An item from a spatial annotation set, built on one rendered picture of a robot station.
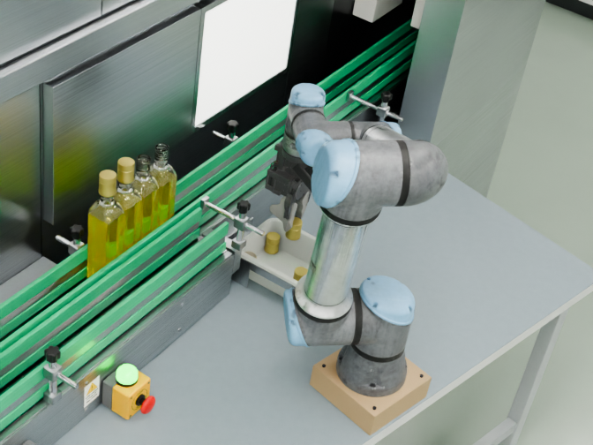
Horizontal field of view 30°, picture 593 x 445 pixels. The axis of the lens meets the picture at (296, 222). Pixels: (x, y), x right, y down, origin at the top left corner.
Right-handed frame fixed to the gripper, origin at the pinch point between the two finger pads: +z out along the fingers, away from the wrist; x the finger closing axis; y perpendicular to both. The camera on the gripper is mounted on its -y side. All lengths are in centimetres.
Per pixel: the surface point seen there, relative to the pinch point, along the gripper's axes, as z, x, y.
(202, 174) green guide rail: -2.2, 1.5, 25.3
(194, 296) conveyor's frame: 7.2, 28.0, 7.1
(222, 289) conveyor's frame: 12.7, 16.8, 6.8
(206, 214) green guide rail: 1.4, 9.5, 18.0
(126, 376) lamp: 7, 56, 3
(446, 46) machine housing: -17, -72, 0
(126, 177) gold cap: -21.5, 35.0, 22.0
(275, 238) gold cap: 10.6, -4.2, 6.3
